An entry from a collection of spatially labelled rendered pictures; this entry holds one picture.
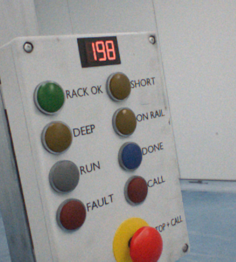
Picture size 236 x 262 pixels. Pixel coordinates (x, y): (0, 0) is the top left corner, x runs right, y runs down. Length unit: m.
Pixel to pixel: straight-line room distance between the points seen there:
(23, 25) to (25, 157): 0.14
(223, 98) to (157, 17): 1.01
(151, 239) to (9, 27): 0.25
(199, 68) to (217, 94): 0.28
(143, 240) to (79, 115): 0.13
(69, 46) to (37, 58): 0.04
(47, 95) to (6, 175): 0.12
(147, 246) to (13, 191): 0.15
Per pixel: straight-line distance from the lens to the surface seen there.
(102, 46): 0.39
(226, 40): 3.50
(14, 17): 0.42
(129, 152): 0.40
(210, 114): 3.62
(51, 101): 0.35
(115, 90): 0.39
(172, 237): 0.46
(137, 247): 0.39
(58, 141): 0.35
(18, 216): 0.42
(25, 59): 0.35
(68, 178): 0.35
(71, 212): 0.36
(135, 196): 0.40
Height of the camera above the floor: 1.02
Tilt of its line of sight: 6 degrees down
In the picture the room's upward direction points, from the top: 10 degrees counter-clockwise
